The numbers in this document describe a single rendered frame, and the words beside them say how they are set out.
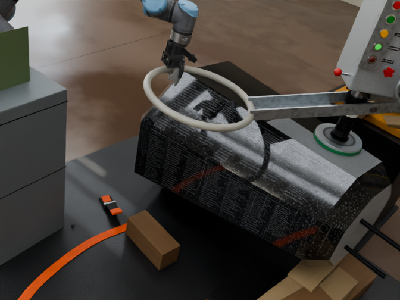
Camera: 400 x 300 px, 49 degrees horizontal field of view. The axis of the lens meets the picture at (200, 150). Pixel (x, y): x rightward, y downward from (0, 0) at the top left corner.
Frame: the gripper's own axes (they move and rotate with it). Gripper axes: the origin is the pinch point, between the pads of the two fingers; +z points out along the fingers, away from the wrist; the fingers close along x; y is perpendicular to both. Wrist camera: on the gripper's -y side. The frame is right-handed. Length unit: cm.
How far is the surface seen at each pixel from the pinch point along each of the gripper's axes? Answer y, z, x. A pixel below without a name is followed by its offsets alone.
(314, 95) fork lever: -44, -17, 43
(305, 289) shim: -39, 57, 90
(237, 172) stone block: -16, 21, 45
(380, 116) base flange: -110, 3, 38
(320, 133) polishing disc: -49, -3, 51
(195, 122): 13.4, -7.4, 42.9
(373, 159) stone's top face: -64, -2, 72
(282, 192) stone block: -25, 16, 65
